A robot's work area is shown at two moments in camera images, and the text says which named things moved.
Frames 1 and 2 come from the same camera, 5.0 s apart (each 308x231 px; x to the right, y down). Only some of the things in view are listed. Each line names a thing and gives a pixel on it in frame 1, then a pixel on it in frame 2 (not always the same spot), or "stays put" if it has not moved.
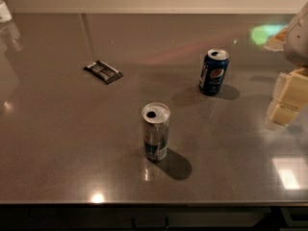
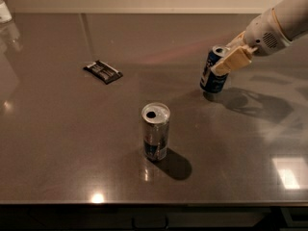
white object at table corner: (5, 13) stays put
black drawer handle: (150, 222) stays put
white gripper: (298, 38) → (264, 33)
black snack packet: (105, 72) stays put
